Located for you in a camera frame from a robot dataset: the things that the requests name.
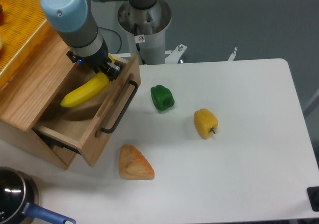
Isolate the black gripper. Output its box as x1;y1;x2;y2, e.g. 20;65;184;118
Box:
66;42;123;81

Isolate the yellow banana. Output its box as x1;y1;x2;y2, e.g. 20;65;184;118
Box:
60;68;111;108

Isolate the wooden top drawer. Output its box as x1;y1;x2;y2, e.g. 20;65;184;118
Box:
33;55;141;167

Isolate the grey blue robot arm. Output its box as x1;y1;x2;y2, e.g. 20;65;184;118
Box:
40;0;157;81

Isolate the wooden drawer cabinet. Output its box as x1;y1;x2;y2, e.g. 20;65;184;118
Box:
0;28;87;169

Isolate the green bell pepper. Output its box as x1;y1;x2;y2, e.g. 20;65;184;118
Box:
151;85;175;111

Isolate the yellow plastic basket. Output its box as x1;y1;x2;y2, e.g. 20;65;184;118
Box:
0;0;49;87

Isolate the red object in basket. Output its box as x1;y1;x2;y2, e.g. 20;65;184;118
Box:
0;5;4;24

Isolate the triangular pastry bread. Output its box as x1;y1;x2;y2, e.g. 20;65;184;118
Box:
119;145;155;180

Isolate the yellow bell pepper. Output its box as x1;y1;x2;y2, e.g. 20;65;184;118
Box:
194;109;218;139

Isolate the black corner device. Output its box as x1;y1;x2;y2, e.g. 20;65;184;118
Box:
307;186;319;212

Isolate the black cable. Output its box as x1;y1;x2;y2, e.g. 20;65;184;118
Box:
98;26;122;54

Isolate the black drawer handle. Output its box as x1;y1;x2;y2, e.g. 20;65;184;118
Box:
100;80;138;134

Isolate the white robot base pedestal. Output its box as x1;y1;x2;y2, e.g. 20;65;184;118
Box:
118;0;187;65

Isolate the black pot with blue handle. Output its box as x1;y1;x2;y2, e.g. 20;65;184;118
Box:
0;167;76;224

